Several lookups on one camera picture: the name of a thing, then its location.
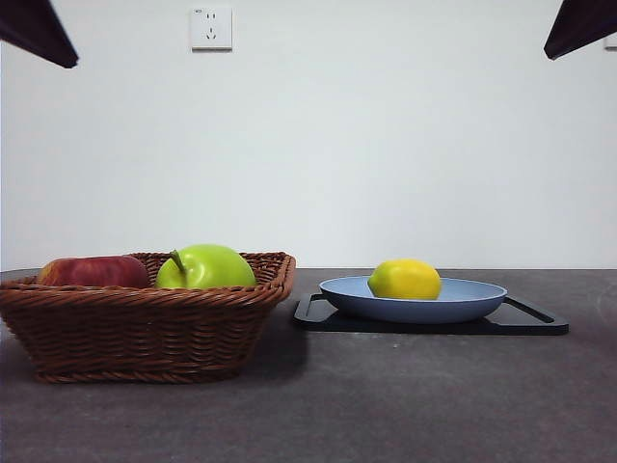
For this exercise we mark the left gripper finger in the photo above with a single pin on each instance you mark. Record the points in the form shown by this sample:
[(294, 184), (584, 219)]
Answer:
[(34, 26)]

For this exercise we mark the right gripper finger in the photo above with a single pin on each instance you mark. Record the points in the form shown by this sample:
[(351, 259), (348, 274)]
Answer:
[(588, 24)]

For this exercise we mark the yellow lemon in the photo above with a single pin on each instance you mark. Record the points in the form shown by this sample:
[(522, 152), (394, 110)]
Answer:
[(405, 280)]

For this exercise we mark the brown wicker basket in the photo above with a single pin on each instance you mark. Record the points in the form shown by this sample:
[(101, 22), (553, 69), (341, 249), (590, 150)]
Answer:
[(135, 333)]

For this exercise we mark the light blue plate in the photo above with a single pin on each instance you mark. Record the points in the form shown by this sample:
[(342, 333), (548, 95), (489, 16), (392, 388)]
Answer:
[(414, 309)]

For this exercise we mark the red apple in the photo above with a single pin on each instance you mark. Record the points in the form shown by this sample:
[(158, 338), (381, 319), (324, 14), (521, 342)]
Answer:
[(91, 272)]

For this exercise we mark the green apple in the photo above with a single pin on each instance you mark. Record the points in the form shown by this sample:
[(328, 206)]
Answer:
[(212, 270)]

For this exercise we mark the dark rectangular tray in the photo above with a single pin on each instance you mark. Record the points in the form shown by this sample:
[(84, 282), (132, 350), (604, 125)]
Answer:
[(520, 324)]

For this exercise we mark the white wall socket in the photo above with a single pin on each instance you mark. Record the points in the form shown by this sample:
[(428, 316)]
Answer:
[(611, 45), (212, 29)]

